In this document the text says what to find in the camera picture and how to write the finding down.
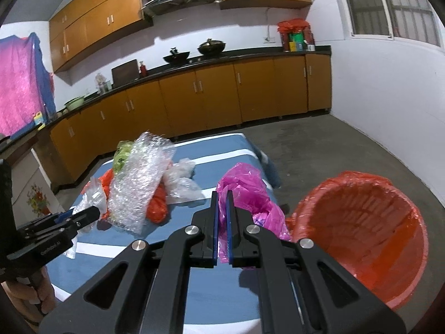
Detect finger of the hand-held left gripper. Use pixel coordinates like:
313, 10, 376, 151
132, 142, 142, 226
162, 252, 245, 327
68, 205, 102, 234
21, 212, 75, 229

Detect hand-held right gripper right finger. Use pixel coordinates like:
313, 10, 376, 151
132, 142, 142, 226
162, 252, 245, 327
226, 190, 407, 334

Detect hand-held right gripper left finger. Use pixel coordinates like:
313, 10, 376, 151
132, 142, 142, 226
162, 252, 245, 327
38, 191, 219, 334

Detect clear thin plastic bag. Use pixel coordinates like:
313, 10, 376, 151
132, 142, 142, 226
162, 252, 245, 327
63, 177, 108, 260

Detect pink plastic bag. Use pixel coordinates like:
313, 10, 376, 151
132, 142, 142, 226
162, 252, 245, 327
216, 163, 292, 242

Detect red plastic bag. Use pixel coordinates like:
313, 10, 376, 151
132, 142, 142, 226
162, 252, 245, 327
99, 169, 171, 224

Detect clear bubble wrap sheet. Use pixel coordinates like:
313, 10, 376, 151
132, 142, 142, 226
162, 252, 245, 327
106, 131, 177, 234

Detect green plastic wrapper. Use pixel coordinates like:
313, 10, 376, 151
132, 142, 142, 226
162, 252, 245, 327
113, 140, 134, 175

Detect red plastic bin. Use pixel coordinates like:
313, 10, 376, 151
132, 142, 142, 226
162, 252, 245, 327
285, 170, 430, 312

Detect person's left hand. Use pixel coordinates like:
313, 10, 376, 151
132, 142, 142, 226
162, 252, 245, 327
0, 266, 56, 321

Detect white cabinet with flower print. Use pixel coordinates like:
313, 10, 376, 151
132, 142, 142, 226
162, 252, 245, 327
10, 146, 56, 230

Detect clear crumpled plastic bag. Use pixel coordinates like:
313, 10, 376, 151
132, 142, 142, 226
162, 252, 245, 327
163, 158, 206, 204

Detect blue white striped blanket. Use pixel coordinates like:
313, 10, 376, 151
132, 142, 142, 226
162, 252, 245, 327
45, 132, 282, 334

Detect green basin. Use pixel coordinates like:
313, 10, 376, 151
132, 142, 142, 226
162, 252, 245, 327
64, 95, 87, 112

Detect wooden base cabinets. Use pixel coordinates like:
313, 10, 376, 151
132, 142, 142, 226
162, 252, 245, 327
49, 54, 332, 185

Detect glass jar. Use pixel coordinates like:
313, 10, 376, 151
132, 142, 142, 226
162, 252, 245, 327
95, 73, 112, 93

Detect pink hanging cloth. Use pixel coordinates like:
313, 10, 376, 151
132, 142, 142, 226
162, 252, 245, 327
0, 35, 46, 136

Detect blue hanging cloth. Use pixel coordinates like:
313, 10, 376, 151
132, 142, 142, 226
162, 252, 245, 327
29, 32, 56, 119

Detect brown cutting board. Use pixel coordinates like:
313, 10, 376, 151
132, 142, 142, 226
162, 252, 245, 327
111, 59, 140, 87

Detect black open wok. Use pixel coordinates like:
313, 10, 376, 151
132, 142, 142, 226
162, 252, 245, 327
163, 48, 191, 64

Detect black kitchen countertop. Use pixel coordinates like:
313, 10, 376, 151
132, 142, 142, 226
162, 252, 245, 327
45, 45, 332, 129

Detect black wok with lid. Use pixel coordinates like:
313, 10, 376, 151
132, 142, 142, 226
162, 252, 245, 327
197, 38, 226, 56

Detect red bag on boxes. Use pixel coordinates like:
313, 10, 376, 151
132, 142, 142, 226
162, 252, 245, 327
277, 18, 310, 35

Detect barred window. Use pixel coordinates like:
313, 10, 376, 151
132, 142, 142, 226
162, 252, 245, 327
337, 0, 445, 47

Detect long wooden wall cabinets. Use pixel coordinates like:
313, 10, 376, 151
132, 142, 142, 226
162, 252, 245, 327
49, 0, 154, 73

